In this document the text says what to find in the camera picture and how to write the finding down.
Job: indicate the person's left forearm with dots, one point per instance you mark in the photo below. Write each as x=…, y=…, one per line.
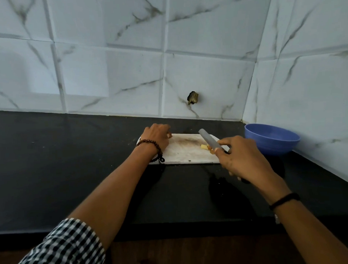
x=116, y=196

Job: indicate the person's right hand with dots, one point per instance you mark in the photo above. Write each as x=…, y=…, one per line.
x=247, y=161

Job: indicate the dark wooden cabinet door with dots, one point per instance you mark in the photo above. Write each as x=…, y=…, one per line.
x=211, y=254

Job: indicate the steel kitchen knife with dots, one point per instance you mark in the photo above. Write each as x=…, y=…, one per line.
x=210, y=139

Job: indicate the person's right forearm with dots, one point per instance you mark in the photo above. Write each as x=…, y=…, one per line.
x=314, y=236

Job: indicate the brown wall pipe stub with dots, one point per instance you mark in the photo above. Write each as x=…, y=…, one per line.
x=193, y=98

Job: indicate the pale potato piece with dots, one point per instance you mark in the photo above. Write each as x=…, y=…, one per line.
x=204, y=147

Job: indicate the black wristband with charm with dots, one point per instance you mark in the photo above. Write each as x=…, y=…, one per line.
x=285, y=200

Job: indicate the white cutting board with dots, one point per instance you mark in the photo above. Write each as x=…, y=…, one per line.
x=183, y=151

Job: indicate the black white checkered shirt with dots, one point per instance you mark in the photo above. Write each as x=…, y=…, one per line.
x=58, y=253

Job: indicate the blue plastic bowl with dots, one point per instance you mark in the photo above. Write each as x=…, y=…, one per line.
x=272, y=139

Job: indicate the person's left hand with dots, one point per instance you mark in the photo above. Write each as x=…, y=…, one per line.
x=157, y=135

